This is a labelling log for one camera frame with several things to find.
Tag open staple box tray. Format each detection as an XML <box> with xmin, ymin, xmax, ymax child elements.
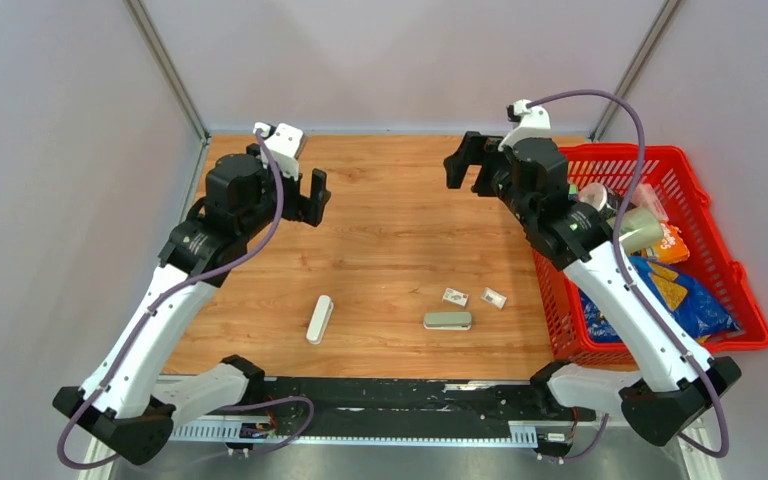
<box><xmin>481</xmin><ymin>287</ymin><xmax>507</xmax><ymax>310</ymax></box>

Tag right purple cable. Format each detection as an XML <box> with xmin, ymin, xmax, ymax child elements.
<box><xmin>528</xmin><ymin>89</ymin><xmax>731</xmax><ymax>460</ymax></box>

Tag white stapler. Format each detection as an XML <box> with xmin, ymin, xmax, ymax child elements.
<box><xmin>306</xmin><ymin>295</ymin><xmax>334</xmax><ymax>345</ymax></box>

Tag orange snack bag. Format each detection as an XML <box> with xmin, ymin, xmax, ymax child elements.
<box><xmin>640</xmin><ymin>222</ymin><xmax>691</xmax><ymax>264</ymax></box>

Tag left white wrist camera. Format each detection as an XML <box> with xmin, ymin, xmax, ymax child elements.
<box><xmin>253</xmin><ymin>122</ymin><xmax>308</xmax><ymax>181</ymax></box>

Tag blue Doritos chip bag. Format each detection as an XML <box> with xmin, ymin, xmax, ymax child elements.
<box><xmin>579</xmin><ymin>256</ymin><xmax>741</xmax><ymax>343</ymax></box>

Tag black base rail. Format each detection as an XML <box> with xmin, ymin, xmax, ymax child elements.
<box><xmin>253</xmin><ymin>377</ymin><xmax>597</xmax><ymax>440</ymax></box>

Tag grey green stapler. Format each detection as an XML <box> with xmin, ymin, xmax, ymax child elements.
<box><xmin>423</xmin><ymin>311</ymin><xmax>473</xmax><ymax>331</ymax></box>

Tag purple cable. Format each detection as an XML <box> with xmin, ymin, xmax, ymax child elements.
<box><xmin>56</xmin><ymin>132</ymin><xmax>286</xmax><ymax>470</ymax></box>
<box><xmin>528</xmin><ymin>89</ymin><xmax>731</xmax><ymax>460</ymax></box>

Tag pale green bottle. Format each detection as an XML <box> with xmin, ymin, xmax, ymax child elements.
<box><xmin>608</xmin><ymin>207</ymin><xmax>664</xmax><ymax>254</ymax></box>

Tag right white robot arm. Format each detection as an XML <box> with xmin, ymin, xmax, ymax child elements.
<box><xmin>443</xmin><ymin>131</ymin><xmax>741</xmax><ymax>446</ymax></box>

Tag white wrapped packet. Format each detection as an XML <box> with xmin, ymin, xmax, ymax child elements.
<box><xmin>631</xmin><ymin>183</ymin><xmax>669</xmax><ymax>223</ymax></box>

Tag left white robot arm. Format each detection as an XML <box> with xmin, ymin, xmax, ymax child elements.
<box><xmin>53</xmin><ymin>144</ymin><xmax>331</xmax><ymax>466</ymax></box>

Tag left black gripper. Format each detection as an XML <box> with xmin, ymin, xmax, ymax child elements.
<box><xmin>238</xmin><ymin>144</ymin><xmax>330</xmax><ymax>241</ymax></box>

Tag small staple box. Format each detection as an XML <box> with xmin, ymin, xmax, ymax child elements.
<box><xmin>442</xmin><ymin>288</ymin><xmax>469</xmax><ymax>308</ymax></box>

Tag black white round can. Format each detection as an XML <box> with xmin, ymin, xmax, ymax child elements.
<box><xmin>577</xmin><ymin>182</ymin><xmax>623</xmax><ymax>220</ymax></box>

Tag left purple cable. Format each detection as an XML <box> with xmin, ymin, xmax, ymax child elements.
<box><xmin>56</xmin><ymin>132</ymin><xmax>286</xmax><ymax>470</ymax></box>

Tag red plastic basket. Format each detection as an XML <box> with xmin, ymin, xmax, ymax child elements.
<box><xmin>533</xmin><ymin>143</ymin><xmax>768</xmax><ymax>366</ymax></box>

